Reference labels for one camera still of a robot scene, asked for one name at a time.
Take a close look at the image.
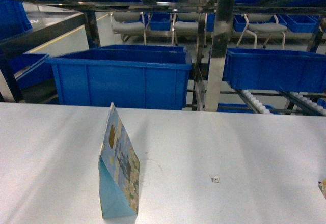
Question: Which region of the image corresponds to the grey chair left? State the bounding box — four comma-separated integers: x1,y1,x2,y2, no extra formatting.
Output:
110,12,147,45

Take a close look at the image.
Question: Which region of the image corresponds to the big blue bin front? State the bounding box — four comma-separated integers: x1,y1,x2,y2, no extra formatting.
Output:
47,49,192,110

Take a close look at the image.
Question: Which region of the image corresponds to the flower gift bag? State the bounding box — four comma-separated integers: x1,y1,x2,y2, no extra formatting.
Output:
318,179,326,199
98,103,140,219

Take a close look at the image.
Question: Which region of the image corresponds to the grey chair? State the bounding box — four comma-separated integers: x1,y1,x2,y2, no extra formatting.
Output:
110,12,147,45
171,13,207,46
236,14,287,50

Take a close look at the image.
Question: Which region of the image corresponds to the steel rack post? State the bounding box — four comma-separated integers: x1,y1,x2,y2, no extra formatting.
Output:
204,0,235,112

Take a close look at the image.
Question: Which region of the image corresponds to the grey chair right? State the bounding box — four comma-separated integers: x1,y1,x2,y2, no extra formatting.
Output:
236,14,287,50

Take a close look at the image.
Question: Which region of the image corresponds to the blue bin far left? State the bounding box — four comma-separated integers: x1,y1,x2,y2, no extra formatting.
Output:
8,53,53,90

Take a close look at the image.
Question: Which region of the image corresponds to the grey chair middle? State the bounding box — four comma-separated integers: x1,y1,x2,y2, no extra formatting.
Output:
171,13,207,46

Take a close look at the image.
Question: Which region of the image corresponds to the blue bin right shelf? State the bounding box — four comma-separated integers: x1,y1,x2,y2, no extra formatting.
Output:
223,48,325,93

